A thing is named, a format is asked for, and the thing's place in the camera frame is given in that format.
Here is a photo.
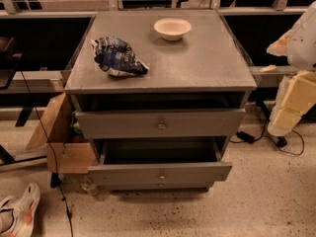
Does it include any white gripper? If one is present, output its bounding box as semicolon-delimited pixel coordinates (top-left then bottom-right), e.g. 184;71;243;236
267;30;316;136

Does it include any grey top drawer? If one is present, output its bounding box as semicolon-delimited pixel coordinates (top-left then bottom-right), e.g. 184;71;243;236
76;109;245;139

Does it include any grey drawer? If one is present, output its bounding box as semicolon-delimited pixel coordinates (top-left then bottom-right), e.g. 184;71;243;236
76;109;245;139
105;182;215;191
89;138;232;185

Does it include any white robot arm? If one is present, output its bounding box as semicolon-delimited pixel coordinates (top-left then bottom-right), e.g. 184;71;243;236
267;2;316;136

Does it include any grey drawer cabinet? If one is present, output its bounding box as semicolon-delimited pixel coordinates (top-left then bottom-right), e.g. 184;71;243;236
63;9;258;193

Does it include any grey middle drawer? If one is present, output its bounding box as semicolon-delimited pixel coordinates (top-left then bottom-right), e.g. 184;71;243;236
89;138;232;185

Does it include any grey bottom drawer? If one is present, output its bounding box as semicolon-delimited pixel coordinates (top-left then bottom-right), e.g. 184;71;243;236
105;182;215;191

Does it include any open cardboard box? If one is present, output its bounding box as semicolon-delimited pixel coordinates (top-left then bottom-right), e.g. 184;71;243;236
26;93;96;174

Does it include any yellow foam scrap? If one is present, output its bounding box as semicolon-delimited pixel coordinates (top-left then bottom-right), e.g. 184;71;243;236
260;64;277;73

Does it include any white paper bowl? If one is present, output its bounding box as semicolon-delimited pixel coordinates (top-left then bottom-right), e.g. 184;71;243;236
154;18;192;41

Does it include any crumpled blue chip bag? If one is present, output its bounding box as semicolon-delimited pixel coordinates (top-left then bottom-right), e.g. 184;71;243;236
91;36;149;77

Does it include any green object in box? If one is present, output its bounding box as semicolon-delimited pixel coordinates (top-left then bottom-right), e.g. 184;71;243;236
70;112;84;143

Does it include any clear plastic cup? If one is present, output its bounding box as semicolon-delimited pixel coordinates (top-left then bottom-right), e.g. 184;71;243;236
81;176;99;196

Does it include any white sneaker with orange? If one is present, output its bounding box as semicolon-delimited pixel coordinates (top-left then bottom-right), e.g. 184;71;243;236
0;183;40;237

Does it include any black power adapter cable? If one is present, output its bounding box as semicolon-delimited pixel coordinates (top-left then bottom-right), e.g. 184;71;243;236
229;99;306;157

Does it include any black cable on floor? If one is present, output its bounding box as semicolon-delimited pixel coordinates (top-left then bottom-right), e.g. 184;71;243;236
18;70;75;237

